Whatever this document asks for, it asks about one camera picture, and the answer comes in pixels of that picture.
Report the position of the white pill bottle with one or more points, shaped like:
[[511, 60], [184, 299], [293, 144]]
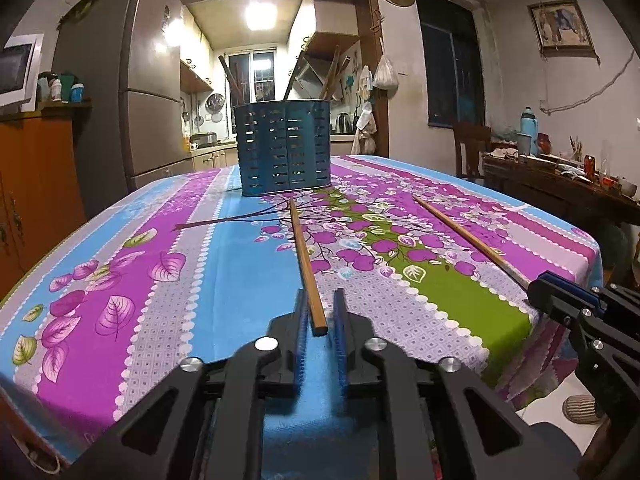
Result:
[[56, 90]]

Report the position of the kitchen window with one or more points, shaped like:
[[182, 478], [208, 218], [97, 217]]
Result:
[[252, 75]]

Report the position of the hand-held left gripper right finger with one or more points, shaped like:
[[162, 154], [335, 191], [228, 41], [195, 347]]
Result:
[[341, 345]]

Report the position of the orange wooden cabinet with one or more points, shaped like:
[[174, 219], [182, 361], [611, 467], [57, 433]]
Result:
[[35, 185]]

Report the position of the kitchen wall cabinets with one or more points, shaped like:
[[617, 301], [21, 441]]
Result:
[[192, 72]]

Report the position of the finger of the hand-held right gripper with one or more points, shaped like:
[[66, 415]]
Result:
[[570, 287], [555, 300]]

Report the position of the wooden chair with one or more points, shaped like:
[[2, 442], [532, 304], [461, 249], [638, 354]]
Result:
[[470, 147]]

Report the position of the hanging metal colander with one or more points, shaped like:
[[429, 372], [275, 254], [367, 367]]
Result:
[[214, 103]]

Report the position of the hanging cloth bag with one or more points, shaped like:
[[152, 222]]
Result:
[[365, 130]]

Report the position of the red jar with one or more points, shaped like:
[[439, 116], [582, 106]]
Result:
[[544, 144]]

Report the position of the blue perforated utensil holder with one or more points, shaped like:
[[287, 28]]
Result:
[[282, 147]]

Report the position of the white plastic bag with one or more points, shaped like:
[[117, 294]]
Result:
[[386, 74]]

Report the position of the steel range hood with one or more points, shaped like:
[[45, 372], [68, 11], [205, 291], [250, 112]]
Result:
[[312, 77]]

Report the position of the green plastic container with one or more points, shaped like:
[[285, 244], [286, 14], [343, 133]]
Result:
[[67, 85]]

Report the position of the steel electric kettle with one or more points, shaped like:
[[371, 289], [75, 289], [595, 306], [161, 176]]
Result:
[[342, 124]]

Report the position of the white microwave oven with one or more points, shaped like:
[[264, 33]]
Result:
[[17, 67]]

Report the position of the blue lidded jar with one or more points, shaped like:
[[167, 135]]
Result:
[[76, 93]]

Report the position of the purple blue floral tablecloth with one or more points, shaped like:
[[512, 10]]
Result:
[[200, 270]]

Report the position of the red drink can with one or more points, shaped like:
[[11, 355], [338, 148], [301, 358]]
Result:
[[590, 168]]

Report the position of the dark wooden sideboard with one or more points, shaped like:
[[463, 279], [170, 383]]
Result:
[[550, 190]]

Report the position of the blue thermos flask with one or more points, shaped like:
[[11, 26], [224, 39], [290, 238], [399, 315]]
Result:
[[529, 132]]

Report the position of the grey refrigerator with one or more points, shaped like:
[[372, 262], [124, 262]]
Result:
[[115, 90]]

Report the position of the dark window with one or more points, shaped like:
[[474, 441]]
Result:
[[450, 60]]

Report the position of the framed wall picture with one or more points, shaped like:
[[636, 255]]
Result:
[[561, 26]]

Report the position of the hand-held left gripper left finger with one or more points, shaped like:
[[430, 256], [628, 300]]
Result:
[[300, 345]]

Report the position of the beige kitchen base cabinets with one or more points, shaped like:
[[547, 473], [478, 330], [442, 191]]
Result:
[[212, 160]]

